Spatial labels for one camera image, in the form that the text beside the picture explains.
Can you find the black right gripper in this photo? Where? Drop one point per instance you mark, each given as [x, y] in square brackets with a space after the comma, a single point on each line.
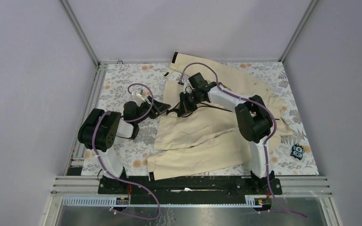
[185, 108]

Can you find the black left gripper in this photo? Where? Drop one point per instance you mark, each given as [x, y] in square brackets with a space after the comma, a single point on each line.
[155, 108]

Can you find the beige zip jacket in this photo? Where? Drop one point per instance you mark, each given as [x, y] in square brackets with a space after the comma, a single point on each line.
[210, 139]

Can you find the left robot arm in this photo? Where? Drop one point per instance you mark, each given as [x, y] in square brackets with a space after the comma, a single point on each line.
[100, 129]

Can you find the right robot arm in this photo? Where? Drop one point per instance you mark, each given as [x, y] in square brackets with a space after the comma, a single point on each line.
[255, 122]

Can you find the floral patterned table mat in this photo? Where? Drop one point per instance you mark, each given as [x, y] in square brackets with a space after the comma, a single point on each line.
[134, 153]

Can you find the small blue black toy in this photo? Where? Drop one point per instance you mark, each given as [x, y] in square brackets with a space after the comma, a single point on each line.
[297, 151]

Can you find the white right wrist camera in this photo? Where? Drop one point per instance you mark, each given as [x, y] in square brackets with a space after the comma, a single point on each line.
[184, 82]

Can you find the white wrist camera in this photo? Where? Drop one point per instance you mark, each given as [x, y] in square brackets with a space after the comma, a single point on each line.
[184, 82]
[138, 95]

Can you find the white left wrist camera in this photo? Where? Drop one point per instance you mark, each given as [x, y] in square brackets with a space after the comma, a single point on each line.
[138, 95]

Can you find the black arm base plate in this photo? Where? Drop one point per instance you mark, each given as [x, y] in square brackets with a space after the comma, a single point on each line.
[193, 190]

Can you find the aluminium frame left post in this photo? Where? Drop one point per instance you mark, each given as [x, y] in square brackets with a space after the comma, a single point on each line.
[79, 31]

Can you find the aluminium frame post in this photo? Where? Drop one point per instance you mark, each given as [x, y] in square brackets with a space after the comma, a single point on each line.
[79, 31]
[311, 7]

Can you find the aluminium frame right post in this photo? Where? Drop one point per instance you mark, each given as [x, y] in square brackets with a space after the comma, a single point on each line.
[311, 7]

